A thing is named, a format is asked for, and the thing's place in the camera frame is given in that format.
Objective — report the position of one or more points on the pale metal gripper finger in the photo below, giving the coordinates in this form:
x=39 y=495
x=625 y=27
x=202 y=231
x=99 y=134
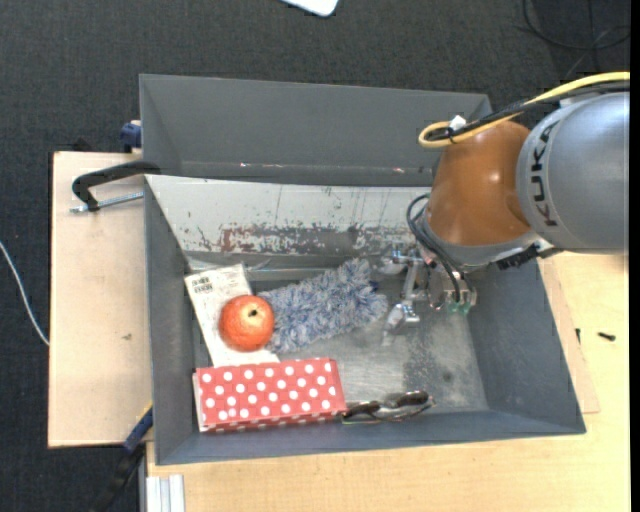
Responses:
x=411 y=316
x=392 y=322

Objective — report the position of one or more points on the blue and white fluffy duster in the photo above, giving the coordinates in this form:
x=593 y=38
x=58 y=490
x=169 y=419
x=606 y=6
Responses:
x=325 y=302

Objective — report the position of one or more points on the brown sunglasses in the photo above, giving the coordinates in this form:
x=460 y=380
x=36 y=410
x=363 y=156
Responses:
x=387 y=406

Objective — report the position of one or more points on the red box with white dots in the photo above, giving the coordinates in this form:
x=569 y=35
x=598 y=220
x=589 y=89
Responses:
x=270 y=395

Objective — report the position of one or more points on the red-orange apple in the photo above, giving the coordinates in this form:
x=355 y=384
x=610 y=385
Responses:
x=246 y=324

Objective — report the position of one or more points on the white printed paper packet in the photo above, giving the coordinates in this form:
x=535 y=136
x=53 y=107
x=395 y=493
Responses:
x=210 y=287

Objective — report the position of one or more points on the grey metal bin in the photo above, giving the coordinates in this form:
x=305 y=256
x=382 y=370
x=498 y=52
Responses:
x=310 y=125

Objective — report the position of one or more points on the small black screw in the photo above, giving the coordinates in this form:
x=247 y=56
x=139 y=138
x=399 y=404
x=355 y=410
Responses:
x=607 y=336

